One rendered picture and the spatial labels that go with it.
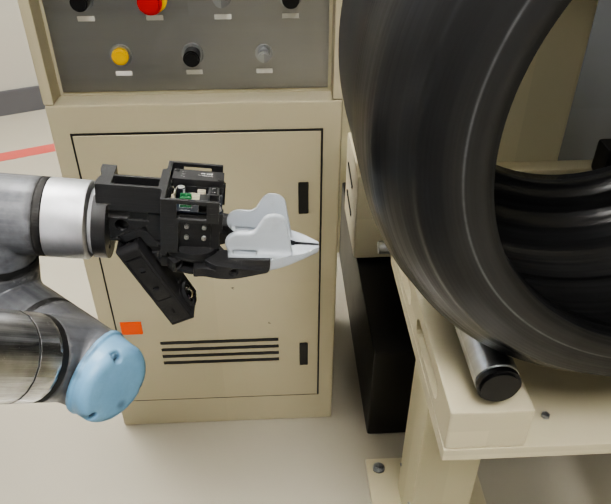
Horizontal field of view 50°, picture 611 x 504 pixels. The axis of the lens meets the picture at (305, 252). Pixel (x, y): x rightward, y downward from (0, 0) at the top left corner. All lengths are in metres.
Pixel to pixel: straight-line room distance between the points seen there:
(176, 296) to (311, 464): 1.10
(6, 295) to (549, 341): 0.49
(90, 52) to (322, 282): 0.67
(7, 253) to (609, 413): 0.66
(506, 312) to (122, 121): 0.89
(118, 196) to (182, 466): 1.20
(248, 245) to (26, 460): 1.32
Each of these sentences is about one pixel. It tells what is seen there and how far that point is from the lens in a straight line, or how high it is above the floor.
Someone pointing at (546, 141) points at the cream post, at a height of 0.98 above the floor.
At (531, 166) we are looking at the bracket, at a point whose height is 0.95.
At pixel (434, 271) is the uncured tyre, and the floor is 1.06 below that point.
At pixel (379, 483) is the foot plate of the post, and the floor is 0.01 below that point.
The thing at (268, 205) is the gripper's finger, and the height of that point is 1.05.
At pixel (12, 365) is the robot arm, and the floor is 1.04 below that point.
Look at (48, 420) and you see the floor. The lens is 1.92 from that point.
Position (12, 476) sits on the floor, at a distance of 1.84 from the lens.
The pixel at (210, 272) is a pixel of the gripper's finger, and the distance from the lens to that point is 0.61.
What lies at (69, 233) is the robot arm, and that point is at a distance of 0.62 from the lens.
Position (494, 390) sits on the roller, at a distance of 0.69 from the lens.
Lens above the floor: 1.39
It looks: 36 degrees down
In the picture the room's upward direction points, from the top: straight up
